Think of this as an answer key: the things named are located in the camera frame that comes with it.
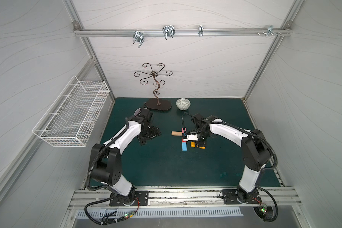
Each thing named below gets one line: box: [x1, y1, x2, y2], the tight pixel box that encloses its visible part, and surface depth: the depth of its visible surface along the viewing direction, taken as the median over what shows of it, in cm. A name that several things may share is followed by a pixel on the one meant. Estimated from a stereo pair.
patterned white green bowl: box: [175, 97, 191, 111], surface depth 117 cm
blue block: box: [181, 142, 188, 152], surface depth 93 cm
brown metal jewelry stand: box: [133, 62, 173, 111], surface depth 100 cm
